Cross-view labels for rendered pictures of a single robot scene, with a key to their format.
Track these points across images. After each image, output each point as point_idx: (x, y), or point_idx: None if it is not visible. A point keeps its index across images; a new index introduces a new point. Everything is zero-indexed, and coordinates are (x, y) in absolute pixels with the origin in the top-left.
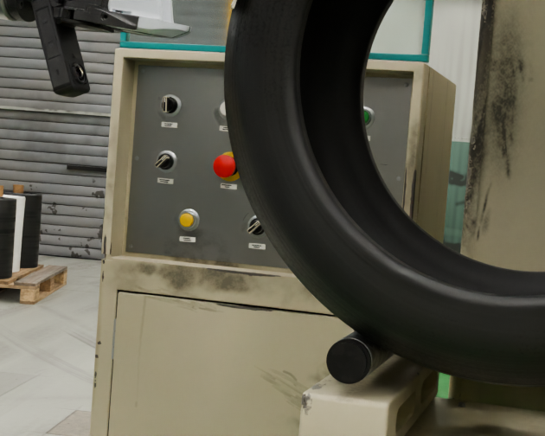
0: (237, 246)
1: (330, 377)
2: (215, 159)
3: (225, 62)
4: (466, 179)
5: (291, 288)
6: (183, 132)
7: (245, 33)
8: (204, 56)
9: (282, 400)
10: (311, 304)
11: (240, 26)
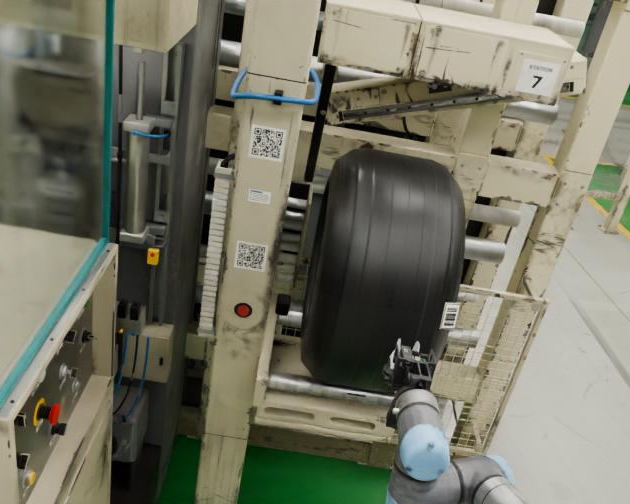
0: (45, 453)
1: (362, 414)
2: (53, 416)
3: (432, 348)
4: (266, 305)
5: (88, 435)
6: (16, 425)
7: (447, 333)
8: (52, 354)
9: (89, 494)
10: (93, 431)
11: (444, 332)
